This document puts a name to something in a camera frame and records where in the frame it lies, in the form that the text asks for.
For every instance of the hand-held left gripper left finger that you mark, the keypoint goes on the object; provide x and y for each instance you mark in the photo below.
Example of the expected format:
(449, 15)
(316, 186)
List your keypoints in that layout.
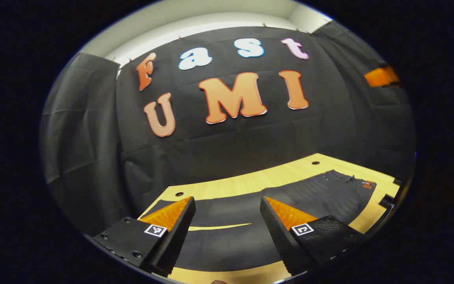
(179, 232)

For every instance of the dark grey jeans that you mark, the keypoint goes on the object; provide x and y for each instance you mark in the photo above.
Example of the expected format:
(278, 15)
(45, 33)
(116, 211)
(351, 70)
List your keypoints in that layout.
(321, 193)

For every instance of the black plastic tray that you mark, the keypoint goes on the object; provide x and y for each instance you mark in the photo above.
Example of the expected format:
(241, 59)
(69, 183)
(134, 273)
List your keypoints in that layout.
(397, 181)
(386, 202)

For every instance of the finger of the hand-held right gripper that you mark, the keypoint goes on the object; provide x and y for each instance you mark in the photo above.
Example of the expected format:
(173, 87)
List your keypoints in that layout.
(380, 77)

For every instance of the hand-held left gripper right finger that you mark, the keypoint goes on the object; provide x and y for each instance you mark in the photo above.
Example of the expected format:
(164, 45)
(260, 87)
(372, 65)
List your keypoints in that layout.
(276, 232)

